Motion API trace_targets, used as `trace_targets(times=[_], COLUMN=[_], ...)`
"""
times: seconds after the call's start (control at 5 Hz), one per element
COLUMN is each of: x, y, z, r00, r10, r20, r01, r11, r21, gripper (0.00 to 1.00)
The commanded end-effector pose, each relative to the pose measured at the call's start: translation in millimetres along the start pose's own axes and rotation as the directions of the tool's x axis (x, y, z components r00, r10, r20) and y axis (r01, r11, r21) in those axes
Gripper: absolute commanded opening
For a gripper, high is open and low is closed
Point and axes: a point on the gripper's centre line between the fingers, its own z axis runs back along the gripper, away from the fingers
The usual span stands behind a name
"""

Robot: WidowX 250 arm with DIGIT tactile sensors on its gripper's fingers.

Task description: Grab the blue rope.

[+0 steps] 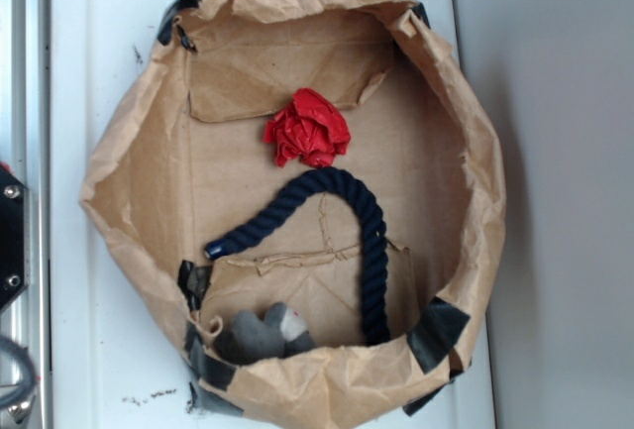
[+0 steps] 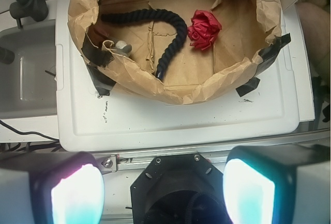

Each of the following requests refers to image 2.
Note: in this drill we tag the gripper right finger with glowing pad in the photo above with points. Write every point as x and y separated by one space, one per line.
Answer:
278 184

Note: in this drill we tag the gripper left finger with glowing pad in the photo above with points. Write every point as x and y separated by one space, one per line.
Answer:
52 187

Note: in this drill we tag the white plastic bin lid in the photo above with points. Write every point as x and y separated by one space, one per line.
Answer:
120 121

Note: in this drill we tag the black tape strip right lower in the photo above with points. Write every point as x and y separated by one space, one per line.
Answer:
248 87

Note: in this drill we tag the black tape strip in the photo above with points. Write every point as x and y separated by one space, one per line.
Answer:
248 87
102 83
270 53
94 54

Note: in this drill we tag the black tape strip left lower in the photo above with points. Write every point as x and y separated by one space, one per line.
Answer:
102 83

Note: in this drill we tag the clear plastic tray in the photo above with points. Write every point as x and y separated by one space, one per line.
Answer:
28 86

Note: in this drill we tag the black tape strip right upper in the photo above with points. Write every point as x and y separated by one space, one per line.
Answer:
270 53

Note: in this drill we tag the black tape strip left upper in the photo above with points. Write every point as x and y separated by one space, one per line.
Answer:
94 54

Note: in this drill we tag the small grey white object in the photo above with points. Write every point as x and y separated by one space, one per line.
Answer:
123 48

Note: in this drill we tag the red crumpled paper ball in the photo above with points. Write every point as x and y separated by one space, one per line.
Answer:
204 29

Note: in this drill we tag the brown paper bag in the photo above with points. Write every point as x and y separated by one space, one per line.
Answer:
193 75

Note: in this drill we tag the black clamp knob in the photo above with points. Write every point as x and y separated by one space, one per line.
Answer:
35 9

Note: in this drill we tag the metal corner bracket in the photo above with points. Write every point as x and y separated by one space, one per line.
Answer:
107 164

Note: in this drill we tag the aluminium frame rail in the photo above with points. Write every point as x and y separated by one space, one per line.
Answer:
216 152

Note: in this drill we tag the black octagonal mount plate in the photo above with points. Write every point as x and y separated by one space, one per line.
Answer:
178 189

